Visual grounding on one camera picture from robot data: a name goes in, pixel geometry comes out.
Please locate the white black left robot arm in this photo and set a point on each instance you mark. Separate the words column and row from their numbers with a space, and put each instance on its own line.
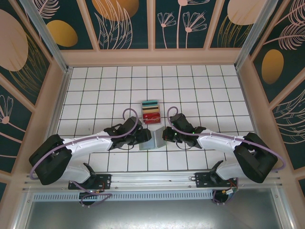
column 90, row 143

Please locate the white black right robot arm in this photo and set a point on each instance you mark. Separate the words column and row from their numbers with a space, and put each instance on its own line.
column 219, row 140

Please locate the stack of coloured cards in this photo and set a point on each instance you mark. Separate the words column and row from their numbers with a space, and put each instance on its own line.
column 152, row 124

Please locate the red card white print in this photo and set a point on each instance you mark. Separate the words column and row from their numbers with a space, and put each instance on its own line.
column 152, row 118

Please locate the black tan striped card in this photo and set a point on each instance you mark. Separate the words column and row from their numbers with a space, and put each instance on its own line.
column 150, row 109

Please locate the teal card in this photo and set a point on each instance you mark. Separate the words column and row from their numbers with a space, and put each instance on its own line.
column 150, row 103

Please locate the grey metal sheet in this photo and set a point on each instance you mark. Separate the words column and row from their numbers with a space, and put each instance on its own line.
column 152, row 214

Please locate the aluminium rail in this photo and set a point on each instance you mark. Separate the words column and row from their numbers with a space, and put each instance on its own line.
column 152, row 177

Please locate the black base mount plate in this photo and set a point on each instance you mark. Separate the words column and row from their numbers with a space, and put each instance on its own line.
column 106, row 179
column 201, row 177

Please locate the aluminium frame post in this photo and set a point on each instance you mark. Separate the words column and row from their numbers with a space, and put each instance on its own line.
column 47, row 40
column 252, row 35

